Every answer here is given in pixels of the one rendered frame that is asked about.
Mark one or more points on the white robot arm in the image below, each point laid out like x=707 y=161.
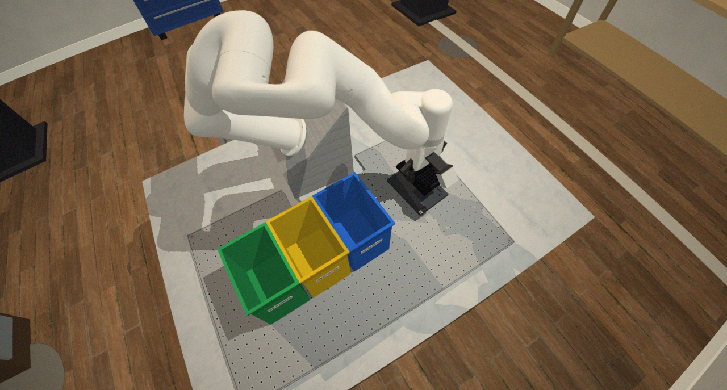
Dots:
x=316 y=68

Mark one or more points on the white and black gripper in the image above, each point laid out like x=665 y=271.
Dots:
x=415 y=158

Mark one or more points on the green open-top bin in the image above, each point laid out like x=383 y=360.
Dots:
x=261 y=275

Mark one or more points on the blue bin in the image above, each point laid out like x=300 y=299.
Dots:
x=358 y=218

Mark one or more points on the yellow recycling bin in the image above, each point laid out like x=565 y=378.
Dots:
x=317 y=250

